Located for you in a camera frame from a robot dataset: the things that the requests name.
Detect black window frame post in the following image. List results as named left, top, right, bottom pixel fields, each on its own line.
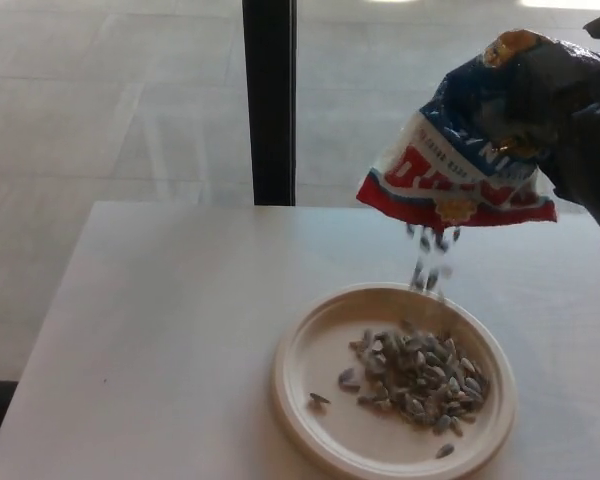
left=241, top=0, right=299, bottom=207

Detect red white blue seed bag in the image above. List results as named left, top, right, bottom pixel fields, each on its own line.
left=354, top=29, right=559, bottom=232

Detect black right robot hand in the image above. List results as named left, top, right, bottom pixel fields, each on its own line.
left=499, top=9, right=600, bottom=241

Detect grey striped sunflower seeds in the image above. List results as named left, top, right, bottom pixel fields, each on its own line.
left=307, top=223, right=492, bottom=459

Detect round cream paper plate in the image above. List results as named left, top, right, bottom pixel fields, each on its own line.
left=269, top=282, right=519, bottom=480

